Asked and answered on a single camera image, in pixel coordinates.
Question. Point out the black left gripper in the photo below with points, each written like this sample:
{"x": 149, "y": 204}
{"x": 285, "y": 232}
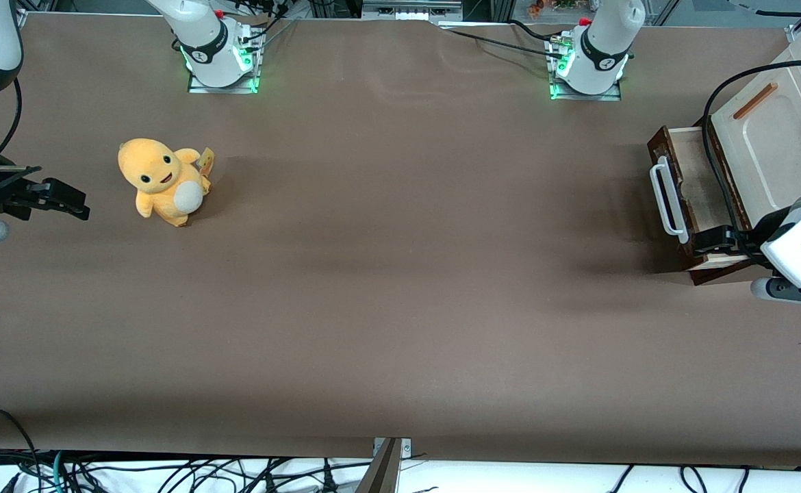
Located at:
{"x": 767, "y": 226}

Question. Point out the dark wood drawer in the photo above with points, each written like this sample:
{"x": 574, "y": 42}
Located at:
{"x": 698, "y": 178}

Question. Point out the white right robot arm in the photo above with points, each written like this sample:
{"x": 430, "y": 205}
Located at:
{"x": 202, "y": 34}

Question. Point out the yellow plush toy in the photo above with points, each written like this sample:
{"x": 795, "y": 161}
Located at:
{"x": 161, "y": 178}

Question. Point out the yellow plush paper tag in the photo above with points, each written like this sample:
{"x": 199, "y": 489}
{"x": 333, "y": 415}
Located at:
{"x": 207, "y": 160}

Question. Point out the small orange objects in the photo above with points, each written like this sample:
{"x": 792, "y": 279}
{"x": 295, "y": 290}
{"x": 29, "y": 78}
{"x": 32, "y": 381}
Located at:
{"x": 536, "y": 8}

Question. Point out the brown table cover sheet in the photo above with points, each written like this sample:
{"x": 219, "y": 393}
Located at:
{"x": 400, "y": 274}

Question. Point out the silver device box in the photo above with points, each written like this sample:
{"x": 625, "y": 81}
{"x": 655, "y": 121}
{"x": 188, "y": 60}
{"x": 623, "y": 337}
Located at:
{"x": 411, "y": 10}

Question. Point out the white cabinet with dark frame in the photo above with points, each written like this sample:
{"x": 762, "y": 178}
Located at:
{"x": 770, "y": 144}

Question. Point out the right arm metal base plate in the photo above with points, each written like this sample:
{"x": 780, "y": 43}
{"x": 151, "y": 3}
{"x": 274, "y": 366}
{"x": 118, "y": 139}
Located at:
{"x": 198, "y": 87}

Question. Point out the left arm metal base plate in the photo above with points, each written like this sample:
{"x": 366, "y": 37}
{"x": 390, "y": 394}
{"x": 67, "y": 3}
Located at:
{"x": 609, "y": 94}

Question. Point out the silver bracket plate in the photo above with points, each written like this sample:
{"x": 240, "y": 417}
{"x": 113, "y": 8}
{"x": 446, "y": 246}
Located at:
{"x": 406, "y": 447}

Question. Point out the grey metal post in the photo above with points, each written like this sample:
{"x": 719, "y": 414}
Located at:
{"x": 381, "y": 472}

